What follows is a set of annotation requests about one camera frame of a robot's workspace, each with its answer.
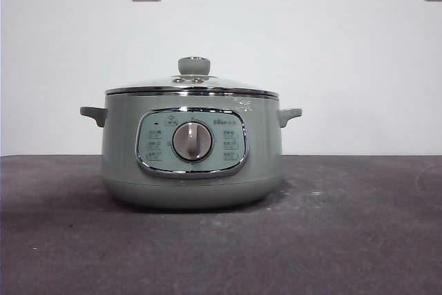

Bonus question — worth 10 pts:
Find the glass lid with green knob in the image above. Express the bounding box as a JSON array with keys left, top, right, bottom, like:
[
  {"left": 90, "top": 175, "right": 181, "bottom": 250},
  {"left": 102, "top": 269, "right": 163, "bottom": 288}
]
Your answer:
[{"left": 105, "top": 55, "right": 278, "bottom": 97}]

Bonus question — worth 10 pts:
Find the sage green electric cooking pot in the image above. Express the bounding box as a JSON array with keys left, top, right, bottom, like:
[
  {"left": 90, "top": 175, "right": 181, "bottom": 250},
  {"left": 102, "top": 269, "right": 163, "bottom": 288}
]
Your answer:
[{"left": 79, "top": 91, "right": 303, "bottom": 211}]

